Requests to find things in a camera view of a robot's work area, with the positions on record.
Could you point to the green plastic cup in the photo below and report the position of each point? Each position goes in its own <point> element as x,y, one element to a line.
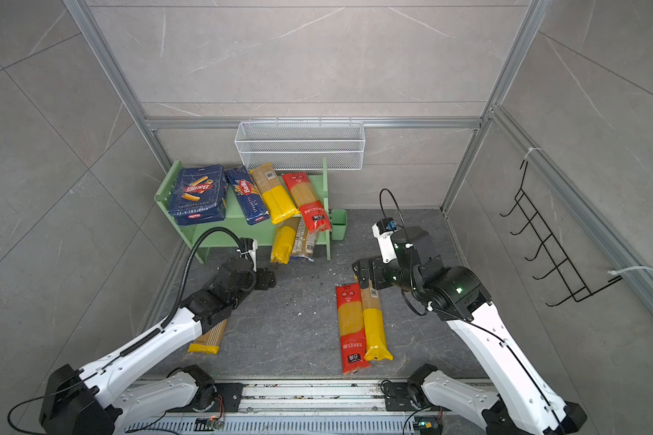
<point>339,223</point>

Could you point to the black wire hook rack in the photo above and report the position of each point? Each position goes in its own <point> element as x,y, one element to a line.
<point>548,245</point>

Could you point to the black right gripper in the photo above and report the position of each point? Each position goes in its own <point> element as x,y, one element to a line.
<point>377,265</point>

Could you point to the blue Barilla spaghetti package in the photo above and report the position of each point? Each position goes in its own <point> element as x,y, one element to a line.
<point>247,195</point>

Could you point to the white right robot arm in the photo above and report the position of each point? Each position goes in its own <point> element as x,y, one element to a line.
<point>522,402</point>

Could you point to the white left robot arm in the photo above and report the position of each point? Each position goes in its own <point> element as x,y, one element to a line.
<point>101,397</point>

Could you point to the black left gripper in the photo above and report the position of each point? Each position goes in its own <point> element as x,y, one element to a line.
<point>265,283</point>

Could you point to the blue Barilla pasta box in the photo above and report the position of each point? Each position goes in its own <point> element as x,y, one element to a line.
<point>199,196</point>

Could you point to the red spaghetti package top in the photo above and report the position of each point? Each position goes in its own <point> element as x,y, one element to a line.
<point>305,197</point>

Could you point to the white wire mesh basket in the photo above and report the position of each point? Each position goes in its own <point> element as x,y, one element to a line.
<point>302,145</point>

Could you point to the yellow brown spaghetti package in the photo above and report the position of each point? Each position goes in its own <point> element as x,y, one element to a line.
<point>274,194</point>

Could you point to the yellow Pastatime spaghetti package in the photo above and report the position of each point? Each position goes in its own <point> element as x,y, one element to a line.
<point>209,343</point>

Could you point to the clear grey spaghetti package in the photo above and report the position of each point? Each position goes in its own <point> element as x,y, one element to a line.
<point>304,244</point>

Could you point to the red spaghetti package floor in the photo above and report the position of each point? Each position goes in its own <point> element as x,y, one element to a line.
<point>351,328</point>

